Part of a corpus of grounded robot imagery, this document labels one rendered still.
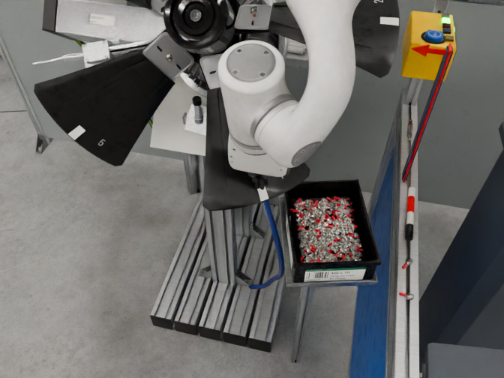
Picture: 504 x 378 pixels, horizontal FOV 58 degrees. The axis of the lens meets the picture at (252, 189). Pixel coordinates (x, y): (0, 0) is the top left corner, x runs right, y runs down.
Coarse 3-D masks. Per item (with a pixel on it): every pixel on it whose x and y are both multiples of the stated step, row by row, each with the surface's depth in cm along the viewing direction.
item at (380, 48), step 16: (368, 0) 84; (272, 16) 83; (288, 16) 83; (352, 16) 82; (368, 16) 82; (384, 16) 82; (288, 32) 80; (352, 32) 80; (368, 32) 80; (384, 32) 80; (368, 48) 79; (384, 48) 79; (368, 64) 78; (384, 64) 78
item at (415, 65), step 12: (420, 12) 112; (408, 24) 114; (420, 24) 108; (432, 24) 108; (408, 36) 109; (420, 36) 105; (444, 36) 104; (408, 48) 105; (444, 48) 102; (456, 48) 102; (408, 60) 106; (420, 60) 105; (432, 60) 104; (408, 72) 108; (420, 72) 107; (432, 72) 107
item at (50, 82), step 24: (96, 72) 86; (120, 72) 87; (144, 72) 88; (48, 96) 88; (72, 96) 88; (96, 96) 89; (120, 96) 90; (144, 96) 92; (72, 120) 91; (96, 120) 92; (120, 120) 93; (144, 120) 95; (120, 144) 96
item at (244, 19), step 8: (240, 8) 86; (248, 8) 87; (264, 8) 87; (240, 16) 85; (248, 16) 85; (256, 16) 84; (264, 16) 84; (240, 24) 83; (248, 24) 83; (256, 24) 83; (264, 24) 82
